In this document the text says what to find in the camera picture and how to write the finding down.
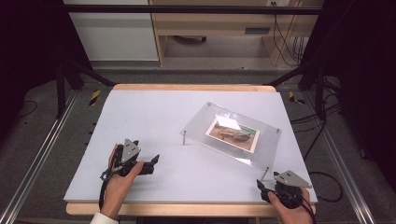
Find dark curtain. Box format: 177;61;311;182
0;0;93;144
306;0;396;192

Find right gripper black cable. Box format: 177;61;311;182
284;189;318;224

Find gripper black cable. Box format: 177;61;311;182
284;189;318;224
98;177;108;211

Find white cabinet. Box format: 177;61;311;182
63;0;160;62

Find hanging black cables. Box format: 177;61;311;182
270;1;306;67

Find person's left hand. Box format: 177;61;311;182
99;143;145;219

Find thin black floor cable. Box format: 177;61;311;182
16;99;38;119

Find person's right hand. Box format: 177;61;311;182
267;187;316;224

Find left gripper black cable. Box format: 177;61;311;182
98;177;108;211

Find white table mat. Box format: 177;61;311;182
63;89;318;204

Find aluminium floor rail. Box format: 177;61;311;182
0;90;79;224
303;91;377;224

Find yellow clamp right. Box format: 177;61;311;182
288;91;306;105

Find yellow clamp left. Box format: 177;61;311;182
89;90;102;106

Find black horizontal bar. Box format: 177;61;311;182
61;4;323;15

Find wooden desk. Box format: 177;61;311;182
148;0;325;67

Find black metal stand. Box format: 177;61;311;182
55;60;117;119
263;60;329;121

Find clear acrylic photo frame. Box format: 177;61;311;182
179;101;283;182

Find light wooden table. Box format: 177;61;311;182
65;83;318;218

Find yellow clamp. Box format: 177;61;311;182
288;91;306;105
89;90;102;106

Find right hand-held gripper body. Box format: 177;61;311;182
269;170;313;210

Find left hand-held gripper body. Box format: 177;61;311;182
100;138;148;183

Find grey desk label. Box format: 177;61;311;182
244;27;272;35

